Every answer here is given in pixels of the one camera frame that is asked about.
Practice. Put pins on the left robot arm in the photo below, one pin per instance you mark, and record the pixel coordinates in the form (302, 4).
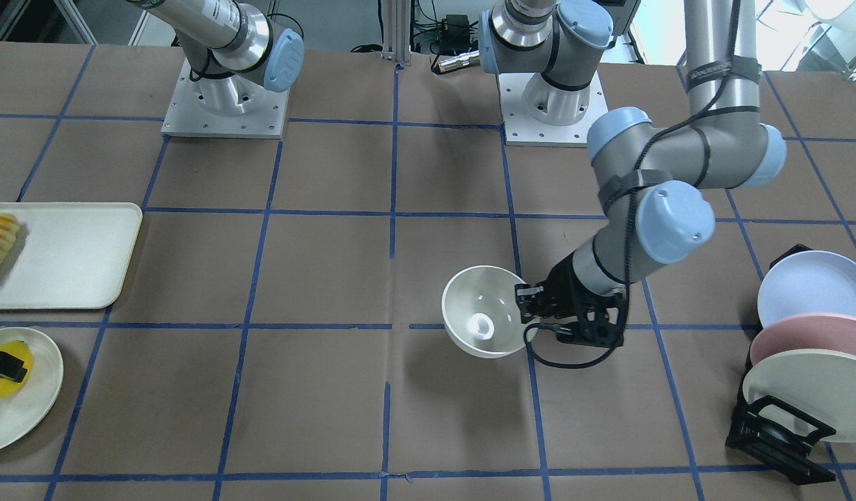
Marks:
(650, 179)

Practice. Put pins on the cream rectangular tray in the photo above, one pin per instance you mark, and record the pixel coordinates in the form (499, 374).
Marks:
(68, 255)

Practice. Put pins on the pink plate in rack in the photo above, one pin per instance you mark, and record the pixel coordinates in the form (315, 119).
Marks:
(820, 330)

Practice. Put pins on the cream round plate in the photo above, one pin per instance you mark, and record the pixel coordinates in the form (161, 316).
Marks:
(24, 409)

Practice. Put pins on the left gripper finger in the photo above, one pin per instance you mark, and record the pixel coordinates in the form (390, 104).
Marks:
(531, 301)

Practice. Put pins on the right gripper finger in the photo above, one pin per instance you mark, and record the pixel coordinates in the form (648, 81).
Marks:
(12, 368)

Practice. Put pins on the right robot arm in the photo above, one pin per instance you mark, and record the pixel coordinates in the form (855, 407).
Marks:
(85, 131)

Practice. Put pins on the aluminium frame post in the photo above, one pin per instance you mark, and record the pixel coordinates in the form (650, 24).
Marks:
(396, 28)

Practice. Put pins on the white ceramic bowl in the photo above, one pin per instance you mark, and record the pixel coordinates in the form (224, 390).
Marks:
(480, 313)

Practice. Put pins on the yellow lemon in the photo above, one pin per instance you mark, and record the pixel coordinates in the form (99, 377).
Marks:
(21, 350)

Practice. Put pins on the cream plate in rack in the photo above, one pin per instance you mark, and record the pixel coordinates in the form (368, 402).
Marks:
(819, 382)

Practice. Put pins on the light blue plate in rack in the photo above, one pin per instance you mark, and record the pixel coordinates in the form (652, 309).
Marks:
(812, 281)

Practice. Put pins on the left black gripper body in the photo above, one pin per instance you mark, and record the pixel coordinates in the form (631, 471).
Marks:
(562, 287)

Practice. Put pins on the silver metal cylinder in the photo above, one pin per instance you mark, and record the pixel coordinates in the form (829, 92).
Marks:
(456, 63)

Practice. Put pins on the black dish rack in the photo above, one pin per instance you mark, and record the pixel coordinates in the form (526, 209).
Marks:
(774, 444)

